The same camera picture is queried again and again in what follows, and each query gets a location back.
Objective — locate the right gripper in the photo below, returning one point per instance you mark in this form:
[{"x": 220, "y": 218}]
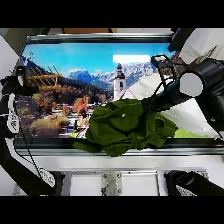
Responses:
[{"x": 159, "y": 102}]

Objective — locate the green garment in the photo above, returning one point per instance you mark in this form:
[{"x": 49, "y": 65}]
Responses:
[{"x": 116, "y": 128}]

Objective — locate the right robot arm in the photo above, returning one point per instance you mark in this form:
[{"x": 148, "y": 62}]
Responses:
[{"x": 213, "y": 77}]

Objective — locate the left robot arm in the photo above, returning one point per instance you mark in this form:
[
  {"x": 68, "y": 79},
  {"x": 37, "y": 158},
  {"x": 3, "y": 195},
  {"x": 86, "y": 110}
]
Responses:
[{"x": 19, "y": 166}]

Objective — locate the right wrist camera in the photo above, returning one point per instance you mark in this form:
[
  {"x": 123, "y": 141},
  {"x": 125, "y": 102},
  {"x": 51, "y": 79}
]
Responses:
[{"x": 160, "y": 62}]

